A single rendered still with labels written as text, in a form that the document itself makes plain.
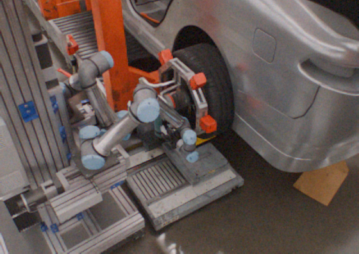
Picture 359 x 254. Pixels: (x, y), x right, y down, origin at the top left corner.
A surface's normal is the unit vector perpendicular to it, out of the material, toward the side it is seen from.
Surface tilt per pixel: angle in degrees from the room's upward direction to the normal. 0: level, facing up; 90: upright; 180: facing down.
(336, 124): 90
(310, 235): 0
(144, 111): 85
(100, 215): 0
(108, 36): 90
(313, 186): 1
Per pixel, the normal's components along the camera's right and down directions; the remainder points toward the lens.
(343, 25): 0.19, -0.49
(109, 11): 0.52, 0.56
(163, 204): 0.00, -0.76
